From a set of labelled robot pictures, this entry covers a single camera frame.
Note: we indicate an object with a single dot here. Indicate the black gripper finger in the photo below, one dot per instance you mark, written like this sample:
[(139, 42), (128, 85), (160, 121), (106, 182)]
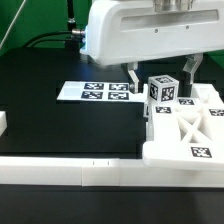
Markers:
[(134, 82), (192, 64)]

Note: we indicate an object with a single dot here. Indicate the white chair backrest frame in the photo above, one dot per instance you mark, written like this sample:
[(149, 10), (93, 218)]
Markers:
[(188, 133)]

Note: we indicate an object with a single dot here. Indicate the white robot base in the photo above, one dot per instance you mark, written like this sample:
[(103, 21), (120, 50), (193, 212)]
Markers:
[(85, 40)]

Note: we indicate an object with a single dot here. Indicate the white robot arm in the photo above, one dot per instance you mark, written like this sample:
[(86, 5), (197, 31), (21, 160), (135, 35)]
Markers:
[(130, 31)]

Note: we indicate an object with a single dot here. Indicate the white marker base plate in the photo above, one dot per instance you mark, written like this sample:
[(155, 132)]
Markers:
[(100, 91)]

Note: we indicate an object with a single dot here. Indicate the white fence left wall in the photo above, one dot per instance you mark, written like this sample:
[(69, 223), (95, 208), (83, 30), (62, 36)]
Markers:
[(3, 122)]

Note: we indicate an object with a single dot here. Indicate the white fence wall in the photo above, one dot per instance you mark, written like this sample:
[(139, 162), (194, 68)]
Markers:
[(100, 172), (3, 122)]

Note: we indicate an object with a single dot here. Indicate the white fence front wall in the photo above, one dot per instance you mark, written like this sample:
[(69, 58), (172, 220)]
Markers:
[(100, 172)]

